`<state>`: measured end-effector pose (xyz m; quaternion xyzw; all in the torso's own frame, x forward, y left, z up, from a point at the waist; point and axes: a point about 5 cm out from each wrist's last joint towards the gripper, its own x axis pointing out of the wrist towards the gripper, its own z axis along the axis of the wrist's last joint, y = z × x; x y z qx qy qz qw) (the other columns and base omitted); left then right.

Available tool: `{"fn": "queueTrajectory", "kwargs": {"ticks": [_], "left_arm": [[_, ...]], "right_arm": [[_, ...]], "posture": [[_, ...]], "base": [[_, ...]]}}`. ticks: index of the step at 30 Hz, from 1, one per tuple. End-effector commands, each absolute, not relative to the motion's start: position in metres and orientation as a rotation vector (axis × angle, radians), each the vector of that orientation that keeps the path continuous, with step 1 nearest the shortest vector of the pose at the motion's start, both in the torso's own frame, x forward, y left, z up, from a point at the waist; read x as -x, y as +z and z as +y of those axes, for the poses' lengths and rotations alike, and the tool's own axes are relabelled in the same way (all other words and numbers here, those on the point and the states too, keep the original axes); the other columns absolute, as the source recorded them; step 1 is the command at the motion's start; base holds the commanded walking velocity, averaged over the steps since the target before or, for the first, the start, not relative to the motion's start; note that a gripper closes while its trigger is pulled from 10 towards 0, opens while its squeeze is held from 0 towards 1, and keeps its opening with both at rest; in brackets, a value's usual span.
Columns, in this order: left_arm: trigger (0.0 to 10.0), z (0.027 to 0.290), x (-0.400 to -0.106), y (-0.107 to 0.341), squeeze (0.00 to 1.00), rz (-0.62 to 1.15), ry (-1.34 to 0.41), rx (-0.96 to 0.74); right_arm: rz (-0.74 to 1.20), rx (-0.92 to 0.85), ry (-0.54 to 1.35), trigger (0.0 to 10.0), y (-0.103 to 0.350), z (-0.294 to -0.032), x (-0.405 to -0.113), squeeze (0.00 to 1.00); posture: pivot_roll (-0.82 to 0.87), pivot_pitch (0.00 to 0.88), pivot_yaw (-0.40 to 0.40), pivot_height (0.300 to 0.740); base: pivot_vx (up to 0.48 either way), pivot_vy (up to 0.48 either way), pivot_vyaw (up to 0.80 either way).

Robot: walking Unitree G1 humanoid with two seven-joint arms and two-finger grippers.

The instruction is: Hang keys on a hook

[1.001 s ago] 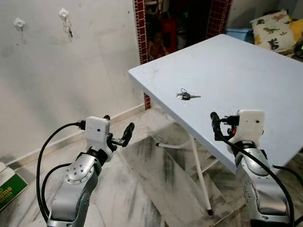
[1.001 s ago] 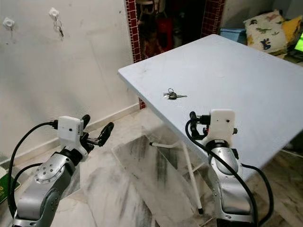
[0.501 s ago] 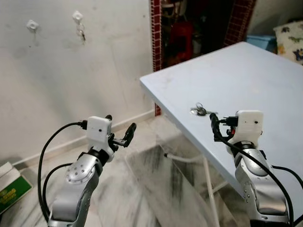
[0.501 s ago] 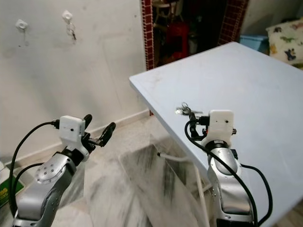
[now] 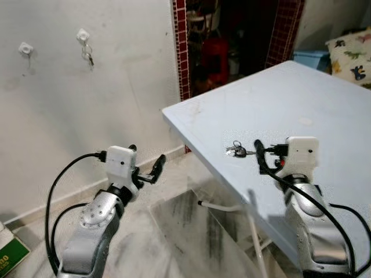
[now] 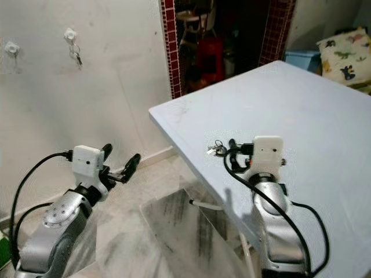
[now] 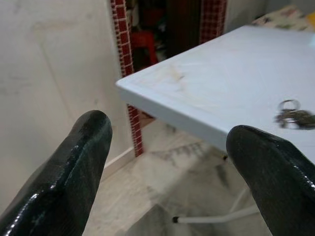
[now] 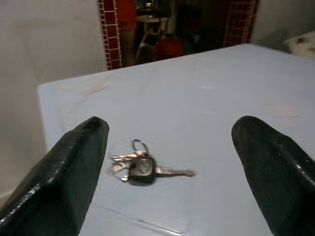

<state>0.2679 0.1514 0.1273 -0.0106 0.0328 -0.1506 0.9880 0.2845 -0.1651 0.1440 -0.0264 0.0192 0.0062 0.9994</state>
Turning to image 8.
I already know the white step stool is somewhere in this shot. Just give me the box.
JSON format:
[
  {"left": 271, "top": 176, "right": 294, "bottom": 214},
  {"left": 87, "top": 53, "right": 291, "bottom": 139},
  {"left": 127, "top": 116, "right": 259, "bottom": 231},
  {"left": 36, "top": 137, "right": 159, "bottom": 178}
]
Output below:
[{"left": 134, "top": 16, "right": 160, "bottom": 62}]

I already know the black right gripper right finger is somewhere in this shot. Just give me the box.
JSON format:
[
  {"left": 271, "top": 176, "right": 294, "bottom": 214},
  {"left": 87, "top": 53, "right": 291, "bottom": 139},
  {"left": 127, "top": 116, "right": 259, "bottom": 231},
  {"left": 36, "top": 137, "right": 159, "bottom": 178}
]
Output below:
[{"left": 232, "top": 116, "right": 315, "bottom": 236}]

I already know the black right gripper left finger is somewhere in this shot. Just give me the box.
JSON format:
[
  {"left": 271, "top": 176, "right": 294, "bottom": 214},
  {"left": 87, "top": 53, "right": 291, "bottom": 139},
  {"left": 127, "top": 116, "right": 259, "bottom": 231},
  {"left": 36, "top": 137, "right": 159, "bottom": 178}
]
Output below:
[{"left": 0, "top": 116, "right": 110, "bottom": 236}]

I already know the key bunch with black key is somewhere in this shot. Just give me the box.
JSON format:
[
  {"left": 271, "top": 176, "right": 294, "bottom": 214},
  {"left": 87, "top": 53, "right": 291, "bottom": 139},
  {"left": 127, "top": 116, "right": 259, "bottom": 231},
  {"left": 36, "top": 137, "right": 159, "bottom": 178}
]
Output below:
[{"left": 109, "top": 139, "right": 197, "bottom": 187}]

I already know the red tiled door frame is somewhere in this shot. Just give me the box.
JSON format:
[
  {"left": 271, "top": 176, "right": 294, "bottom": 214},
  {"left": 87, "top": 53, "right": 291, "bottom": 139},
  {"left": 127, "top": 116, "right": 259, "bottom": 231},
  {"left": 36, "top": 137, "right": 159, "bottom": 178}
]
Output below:
[
  {"left": 98, "top": 0, "right": 123, "bottom": 71},
  {"left": 223, "top": 0, "right": 259, "bottom": 49}
]

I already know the light blue table cover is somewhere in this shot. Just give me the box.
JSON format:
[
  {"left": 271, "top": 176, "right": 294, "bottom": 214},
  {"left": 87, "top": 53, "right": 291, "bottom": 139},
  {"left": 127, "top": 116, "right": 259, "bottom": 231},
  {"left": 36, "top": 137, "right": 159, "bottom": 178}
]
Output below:
[{"left": 36, "top": 43, "right": 315, "bottom": 236}]

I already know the floral patterned cloth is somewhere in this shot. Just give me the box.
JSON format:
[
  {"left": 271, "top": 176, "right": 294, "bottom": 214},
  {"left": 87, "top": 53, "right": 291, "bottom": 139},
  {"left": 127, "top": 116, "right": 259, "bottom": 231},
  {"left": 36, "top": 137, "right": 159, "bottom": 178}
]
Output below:
[{"left": 284, "top": 30, "right": 315, "bottom": 54}]

